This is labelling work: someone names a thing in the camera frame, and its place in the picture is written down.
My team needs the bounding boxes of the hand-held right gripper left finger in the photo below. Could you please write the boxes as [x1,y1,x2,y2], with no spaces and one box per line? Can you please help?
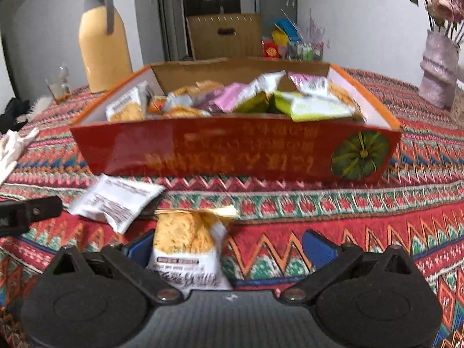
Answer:
[43,229,184,305]

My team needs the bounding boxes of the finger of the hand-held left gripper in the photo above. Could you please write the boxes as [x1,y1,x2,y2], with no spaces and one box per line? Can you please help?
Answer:
[0,196,64,238]

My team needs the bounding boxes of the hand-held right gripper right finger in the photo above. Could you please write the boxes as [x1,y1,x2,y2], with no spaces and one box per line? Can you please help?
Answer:
[280,229,423,305]

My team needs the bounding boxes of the yellow noodle snack packet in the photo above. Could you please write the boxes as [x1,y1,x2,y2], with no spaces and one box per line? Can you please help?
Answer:
[146,206,240,291]

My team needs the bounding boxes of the white snack packet red print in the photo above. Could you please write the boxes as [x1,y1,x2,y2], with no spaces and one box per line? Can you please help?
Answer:
[68,174,166,234]

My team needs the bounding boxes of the orange red cardboard snack box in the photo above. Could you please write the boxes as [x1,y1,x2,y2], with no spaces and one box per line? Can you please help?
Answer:
[70,57,402,185]

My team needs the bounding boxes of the pile of snack packets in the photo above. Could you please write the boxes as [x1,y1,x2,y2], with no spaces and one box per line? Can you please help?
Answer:
[106,70,365,123]

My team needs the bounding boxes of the patterned red tablecloth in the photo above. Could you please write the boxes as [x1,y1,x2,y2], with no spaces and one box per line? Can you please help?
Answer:
[0,66,464,348]

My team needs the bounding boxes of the white glove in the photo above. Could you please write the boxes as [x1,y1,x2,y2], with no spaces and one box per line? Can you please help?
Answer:
[0,127,40,186]

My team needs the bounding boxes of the clear drinking glass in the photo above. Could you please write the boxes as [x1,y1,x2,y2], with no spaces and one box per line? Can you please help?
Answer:
[46,63,72,103]

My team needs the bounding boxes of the yellow thermos jug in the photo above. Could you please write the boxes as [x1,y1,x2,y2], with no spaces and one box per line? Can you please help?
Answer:
[79,0,133,94]

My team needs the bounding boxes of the red gift box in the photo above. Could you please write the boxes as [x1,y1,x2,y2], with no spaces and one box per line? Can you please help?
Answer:
[262,40,280,59]

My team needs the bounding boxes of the pink ceramic vase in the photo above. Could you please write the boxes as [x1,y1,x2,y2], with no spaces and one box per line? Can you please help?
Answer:
[418,29,462,108]

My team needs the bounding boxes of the brown woven cardboard box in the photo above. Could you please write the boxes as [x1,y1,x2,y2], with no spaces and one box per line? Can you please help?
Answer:
[186,12,263,60]

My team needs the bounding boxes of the blue plastic item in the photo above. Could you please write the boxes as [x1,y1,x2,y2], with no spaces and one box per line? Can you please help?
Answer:
[273,18,301,42]

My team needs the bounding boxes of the grey refrigerator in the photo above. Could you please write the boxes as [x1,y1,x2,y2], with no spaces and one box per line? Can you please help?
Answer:
[254,0,298,40]

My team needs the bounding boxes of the dried pink roses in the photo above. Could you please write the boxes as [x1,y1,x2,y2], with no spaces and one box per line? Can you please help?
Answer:
[406,0,464,46]

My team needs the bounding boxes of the wire storage cart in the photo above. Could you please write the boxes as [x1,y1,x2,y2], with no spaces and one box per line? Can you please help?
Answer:
[286,40,324,62]

